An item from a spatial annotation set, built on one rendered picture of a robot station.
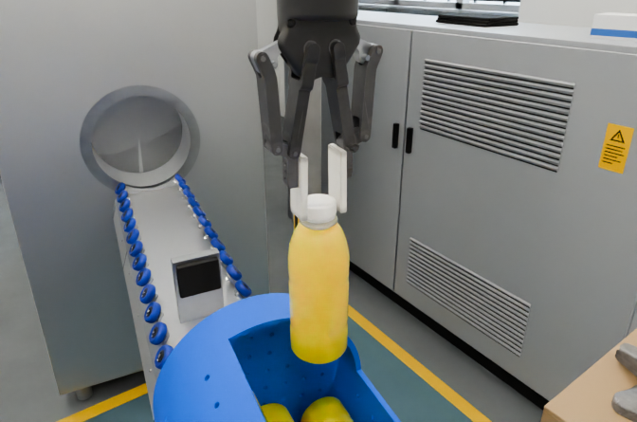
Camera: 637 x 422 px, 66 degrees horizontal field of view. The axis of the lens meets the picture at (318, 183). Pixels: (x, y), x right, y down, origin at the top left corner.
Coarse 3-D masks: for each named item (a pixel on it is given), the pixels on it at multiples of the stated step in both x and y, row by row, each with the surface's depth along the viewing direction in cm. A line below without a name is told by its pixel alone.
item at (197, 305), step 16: (192, 256) 104; (208, 256) 104; (176, 272) 102; (192, 272) 102; (208, 272) 104; (176, 288) 104; (192, 288) 104; (208, 288) 105; (176, 304) 107; (192, 304) 107; (208, 304) 109; (192, 320) 108
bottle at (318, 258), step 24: (336, 216) 53; (312, 240) 51; (336, 240) 52; (288, 264) 54; (312, 264) 51; (336, 264) 52; (312, 288) 52; (336, 288) 53; (312, 312) 54; (336, 312) 54; (312, 336) 55; (336, 336) 56; (312, 360) 56
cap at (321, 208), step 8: (312, 200) 52; (320, 200) 52; (328, 200) 52; (336, 200) 52; (312, 208) 51; (320, 208) 51; (328, 208) 51; (336, 208) 52; (312, 216) 51; (320, 216) 51; (328, 216) 51
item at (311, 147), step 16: (320, 80) 116; (320, 96) 118; (320, 112) 119; (304, 128) 119; (320, 128) 121; (304, 144) 120; (320, 144) 123; (320, 160) 124; (320, 176) 126; (320, 192) 128
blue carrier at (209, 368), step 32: (224, 320) 62; (256, 320) 61; (288, 320) 62; (192, 352) 60; (224, 352) 57; (256, 352) 68; (288, 352) 71; (352, 352) 69; (160, 384) 62; (192, 384) 56; (224, 384) 53; (256, 384) 70; (288, 384) 73; (320, 384) 76; (352, 384) 73; (160, 416) 59; (192, 416) 53; (224, 416) 50; (256, 416) 49; (352, 416) 72; (384, 416) 65
